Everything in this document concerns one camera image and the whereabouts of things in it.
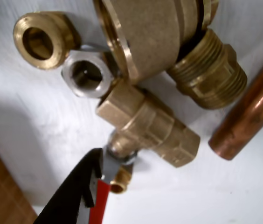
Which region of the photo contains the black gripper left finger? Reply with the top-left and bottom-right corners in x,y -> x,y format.
33,148 -> 104,224

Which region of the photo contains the brass ball valve red handle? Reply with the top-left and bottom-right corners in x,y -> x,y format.
88,80 -> 201,224

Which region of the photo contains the small brass hex nipple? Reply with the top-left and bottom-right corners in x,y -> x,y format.
110,169 -> 132,194

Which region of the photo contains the copper pipe piece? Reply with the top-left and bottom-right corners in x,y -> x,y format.
208,43 -> 263,161

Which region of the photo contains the white plywood board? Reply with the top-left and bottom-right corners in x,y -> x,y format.
0,0 -> 263,224

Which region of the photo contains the brass double threaded nipple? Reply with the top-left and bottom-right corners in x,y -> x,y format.
167,28 -> 248,110

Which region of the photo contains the steel hex nut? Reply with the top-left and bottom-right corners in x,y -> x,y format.
61,43 -> 112,98

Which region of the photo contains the brass hex nut fitting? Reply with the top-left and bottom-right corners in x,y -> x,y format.
13,10 -> 81,70

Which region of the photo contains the large brass fitting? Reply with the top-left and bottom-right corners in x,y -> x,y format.
93,0 -> 220,85

